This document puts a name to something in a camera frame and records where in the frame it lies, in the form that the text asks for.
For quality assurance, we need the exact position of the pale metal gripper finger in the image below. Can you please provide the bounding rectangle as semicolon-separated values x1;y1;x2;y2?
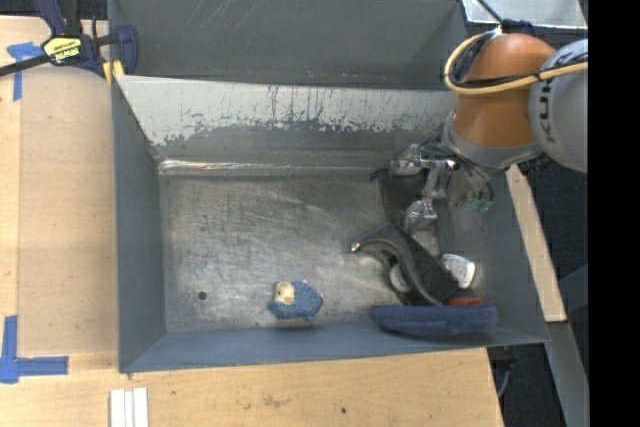
388;143;426;178
402;198;439;234

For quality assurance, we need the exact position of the black angular tool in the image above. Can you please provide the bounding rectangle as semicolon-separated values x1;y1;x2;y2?
349;221;464;307

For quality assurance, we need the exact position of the white rounded object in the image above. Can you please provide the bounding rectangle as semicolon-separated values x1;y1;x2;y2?
441;253;477;289

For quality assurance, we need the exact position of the dark blue oval pad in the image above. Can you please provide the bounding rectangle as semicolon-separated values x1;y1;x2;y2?
370;304;500;337

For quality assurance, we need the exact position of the grey metal bin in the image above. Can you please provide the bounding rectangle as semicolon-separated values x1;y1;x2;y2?
104;0;552;374

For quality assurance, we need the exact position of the blue toy animal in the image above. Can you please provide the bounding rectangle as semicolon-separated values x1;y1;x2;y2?
266;280;325;322

